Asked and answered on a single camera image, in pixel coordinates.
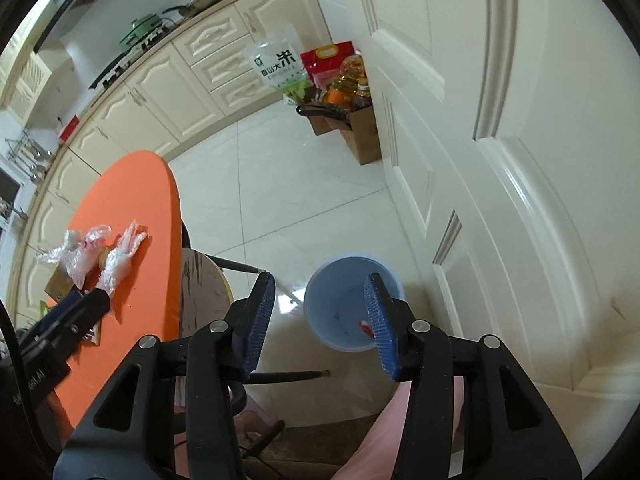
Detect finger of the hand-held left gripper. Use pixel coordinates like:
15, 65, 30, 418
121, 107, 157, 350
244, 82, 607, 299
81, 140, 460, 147
17, 289, 112, 363
37, 291, 85, 328

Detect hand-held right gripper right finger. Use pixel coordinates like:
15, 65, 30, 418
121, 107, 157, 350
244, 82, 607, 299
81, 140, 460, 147
363, 273, 583, 480

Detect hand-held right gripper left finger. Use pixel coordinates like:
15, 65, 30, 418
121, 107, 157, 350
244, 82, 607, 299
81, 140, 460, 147
52, 271, 277, 480

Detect clear plastic glove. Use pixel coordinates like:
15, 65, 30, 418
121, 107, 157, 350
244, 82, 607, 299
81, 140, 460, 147
96, 220, 149, 297
35, 225, 113, 291

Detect blue plastic bin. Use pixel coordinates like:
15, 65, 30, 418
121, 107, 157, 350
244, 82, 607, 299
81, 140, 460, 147
304, 255, 406, 353

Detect round wooden stool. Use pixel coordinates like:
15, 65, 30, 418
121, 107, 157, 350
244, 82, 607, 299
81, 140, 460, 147
172, 220, 332, 463

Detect pink slipper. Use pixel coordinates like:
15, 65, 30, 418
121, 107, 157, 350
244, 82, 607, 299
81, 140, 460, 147
234, 406, 287, 442

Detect person's pink trouser leg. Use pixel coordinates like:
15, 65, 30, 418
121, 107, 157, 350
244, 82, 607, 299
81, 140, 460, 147
337, 379, 472, 480

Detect black appliance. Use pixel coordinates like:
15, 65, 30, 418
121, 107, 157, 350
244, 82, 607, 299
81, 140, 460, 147
0, 165, 22, 207

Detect brown doormat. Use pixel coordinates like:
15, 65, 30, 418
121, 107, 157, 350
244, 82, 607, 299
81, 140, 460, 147
247, 419, 392, 480

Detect metal utensil rack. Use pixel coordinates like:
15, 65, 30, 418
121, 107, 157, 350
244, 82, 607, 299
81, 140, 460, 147
5, 127, 57, 184

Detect red container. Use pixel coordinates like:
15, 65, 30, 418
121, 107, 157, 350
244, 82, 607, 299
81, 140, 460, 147
56, 115, 81, 141

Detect large cardboard box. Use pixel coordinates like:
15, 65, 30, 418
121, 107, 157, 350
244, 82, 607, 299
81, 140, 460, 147
340, 106, 384, 166

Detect small cardboard box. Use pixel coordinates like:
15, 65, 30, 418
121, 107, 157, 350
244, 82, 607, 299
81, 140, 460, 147
297, 101, 352, 137

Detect cream kitchen cabinets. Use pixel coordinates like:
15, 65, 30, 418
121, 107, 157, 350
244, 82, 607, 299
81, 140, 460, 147
10, 0, 337, 321

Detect white panel door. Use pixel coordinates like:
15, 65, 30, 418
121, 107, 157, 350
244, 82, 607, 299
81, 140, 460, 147
345, 0, 640, 403

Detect black gas stove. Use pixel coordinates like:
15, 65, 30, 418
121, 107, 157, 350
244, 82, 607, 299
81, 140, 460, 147
89, 30, 169, 92

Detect yellow cooking oil bottle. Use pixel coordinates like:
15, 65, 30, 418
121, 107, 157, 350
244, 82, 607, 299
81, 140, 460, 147
327, 52, 369, 107

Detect clear green rice bag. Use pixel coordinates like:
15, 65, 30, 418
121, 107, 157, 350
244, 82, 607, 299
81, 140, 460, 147
243, 24, 312, 102

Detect green cooking pot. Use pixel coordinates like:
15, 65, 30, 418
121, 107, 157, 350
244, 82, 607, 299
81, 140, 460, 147
118, 14, 167, 47

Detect range hood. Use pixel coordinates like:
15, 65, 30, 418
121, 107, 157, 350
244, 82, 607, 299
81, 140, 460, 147
30, 0, 147, 56

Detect frying pan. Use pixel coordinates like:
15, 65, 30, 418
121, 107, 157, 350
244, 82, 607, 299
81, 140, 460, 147
162, 0, 227, 19

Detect cream wall cabinets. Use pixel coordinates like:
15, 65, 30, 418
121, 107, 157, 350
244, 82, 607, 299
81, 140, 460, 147
0, 47, 53, 113

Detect red bag with handle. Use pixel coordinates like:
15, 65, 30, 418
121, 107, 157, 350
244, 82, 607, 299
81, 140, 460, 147
300, 41, 359, 92

